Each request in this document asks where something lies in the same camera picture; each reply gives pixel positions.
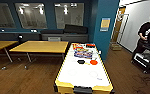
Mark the yellow air hockey gaming table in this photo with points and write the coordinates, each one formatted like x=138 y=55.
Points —
x=81 y=75

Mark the red and white game box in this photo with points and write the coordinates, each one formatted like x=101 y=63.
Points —
x=78 y=46

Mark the dark grey sofa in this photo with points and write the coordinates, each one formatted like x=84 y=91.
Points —
x=74 y=33

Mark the red bowl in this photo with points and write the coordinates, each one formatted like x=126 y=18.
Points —
x=90 y=45

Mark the light grey chair backrest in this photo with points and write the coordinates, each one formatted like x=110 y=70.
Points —
x=54 y=39

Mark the orange bowl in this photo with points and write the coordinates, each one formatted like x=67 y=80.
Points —
x=94 y=62

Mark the white outlet on blue pillar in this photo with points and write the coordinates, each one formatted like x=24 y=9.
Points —
x=99 y=52

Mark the interior glass window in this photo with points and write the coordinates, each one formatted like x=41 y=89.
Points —
x=69 y=15
x=1 y=15
x=31 y=15

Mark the yellow wooden table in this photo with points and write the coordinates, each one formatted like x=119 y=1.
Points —
x=41 y=46
x=1 y=45

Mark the yellow notice on blue pillar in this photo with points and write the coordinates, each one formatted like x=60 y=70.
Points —
x=105 y=24

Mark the brown cardboard box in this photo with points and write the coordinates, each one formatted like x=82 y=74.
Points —
x=116 y=46

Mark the brown wooden door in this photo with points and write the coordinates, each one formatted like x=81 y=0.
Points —
x=117 y=26

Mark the black wheeled cart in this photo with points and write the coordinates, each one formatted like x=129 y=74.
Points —
x=146 y=61

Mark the person in black shirt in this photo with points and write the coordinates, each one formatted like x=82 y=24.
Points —
x=147 y=33

